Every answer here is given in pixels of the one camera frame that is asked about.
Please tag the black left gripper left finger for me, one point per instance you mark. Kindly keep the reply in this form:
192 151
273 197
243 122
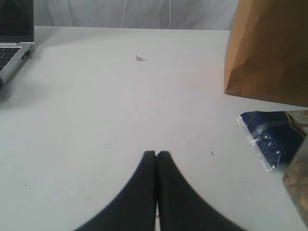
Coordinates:
134 208

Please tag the brown paper shopping bag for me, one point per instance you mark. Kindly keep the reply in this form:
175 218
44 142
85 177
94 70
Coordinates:
267 51

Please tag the silver laptop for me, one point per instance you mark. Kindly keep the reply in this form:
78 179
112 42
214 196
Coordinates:
16 35

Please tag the white backdrop curtain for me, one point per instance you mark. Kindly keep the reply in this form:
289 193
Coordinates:
157 14

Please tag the clear nut jar gold lid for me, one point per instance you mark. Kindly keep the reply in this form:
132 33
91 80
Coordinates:
296 181

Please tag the small white paper scrap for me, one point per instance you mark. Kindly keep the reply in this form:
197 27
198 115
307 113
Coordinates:
139 59

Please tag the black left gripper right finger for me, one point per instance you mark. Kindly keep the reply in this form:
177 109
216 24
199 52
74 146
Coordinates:
180 207

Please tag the dark blue noodle package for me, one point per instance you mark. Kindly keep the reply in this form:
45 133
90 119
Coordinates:
276 135

